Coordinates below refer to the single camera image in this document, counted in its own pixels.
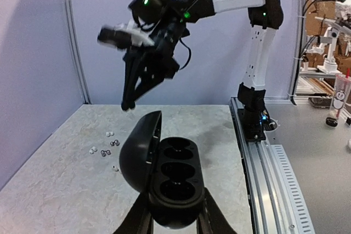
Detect white clip earbud rear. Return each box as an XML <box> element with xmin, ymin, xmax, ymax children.
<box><xmin>105</xmin><ymin>132</ymin><xmax>114</xmax><ymax>137</ymax></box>

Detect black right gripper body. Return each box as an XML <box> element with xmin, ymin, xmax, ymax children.
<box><xmin>123</xmin><ymin>17</ymin><xmax>190</xmax><ymax>79</ymax></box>

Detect black earbud charging case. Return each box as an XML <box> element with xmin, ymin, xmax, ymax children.
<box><xmin>119</xmin><ymin>111</ymin><xmax>205</xmax><ymax>230</ymax></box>

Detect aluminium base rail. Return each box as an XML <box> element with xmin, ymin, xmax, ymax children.
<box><xmin>230</xmin><ymin>98</ymin><xmax>315</xmax><ymax>233</ymax></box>

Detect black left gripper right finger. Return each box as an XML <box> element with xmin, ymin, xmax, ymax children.
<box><xmin>197</xmin><ymin>188</ymin><xmax>237</xmax><ymax>234</ymax></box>

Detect plastic drink cup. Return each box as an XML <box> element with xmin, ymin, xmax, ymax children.
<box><xmin>330</xmin><ymin>74</ymin><xmax>350</xmax><ymax>120</ymax></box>

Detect white clip earbud right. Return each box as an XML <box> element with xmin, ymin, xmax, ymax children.
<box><xmin>89</xmin><ymin>147</ymin><xmax>97</xmax><ymax>155</ymax></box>

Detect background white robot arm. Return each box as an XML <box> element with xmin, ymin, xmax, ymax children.
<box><xmin>315</xmin><ymin>16</ymin><xmax>350</xmax><ymax>75</ymax></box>

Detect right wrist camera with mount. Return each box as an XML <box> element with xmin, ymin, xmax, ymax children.
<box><xmin>97</xmin><ymin>20</ymin><xmax>155</xmax><ymax>50</ymax></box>

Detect white clip earbud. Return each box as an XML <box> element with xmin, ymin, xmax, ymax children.
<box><xmin>105</xmin><ymin>132</ymin><xmax>114</xmax><ymax>137</ymax></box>
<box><xmin>89</xmin><ymin>147</ymin><xmax>97</xmax><ymax>155</ymax></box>

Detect cardboard boxes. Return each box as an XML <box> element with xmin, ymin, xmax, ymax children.
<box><xmin>303</xmin><ymin>1</ymin><xmax>350</xmax><ymax>73</ymax></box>

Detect left aluminium frame post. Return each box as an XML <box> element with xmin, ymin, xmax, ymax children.
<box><xmin>64</xmin><ymin>0</ymin><xmax>92</xmax><ymax>104</ymax></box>

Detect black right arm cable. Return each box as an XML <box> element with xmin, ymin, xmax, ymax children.
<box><xmin>178</xmin><ymin>38</ymin><xmax>193</xmax><ymax>72</ymax></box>

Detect purple chrome clip earbud right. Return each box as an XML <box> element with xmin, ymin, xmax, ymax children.
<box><xmin>100</xmin><ymin>150</ymin><xmax>111</xmax><ymax>157</ymax></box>

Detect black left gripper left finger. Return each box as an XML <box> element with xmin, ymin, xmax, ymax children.
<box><xmin>114</xmin><ymin>193</ymin><xmax>154</xmax><ymax>234</ymax></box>

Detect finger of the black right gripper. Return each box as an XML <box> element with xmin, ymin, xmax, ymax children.
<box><xmin>121</xmin><ymin>53</ymin><xmax>144</xmax><ymax>111</ymax></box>
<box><xmin>137</xmin><ymin>66</ymin><xmax>176</xmax><ymax>97</ymax></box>

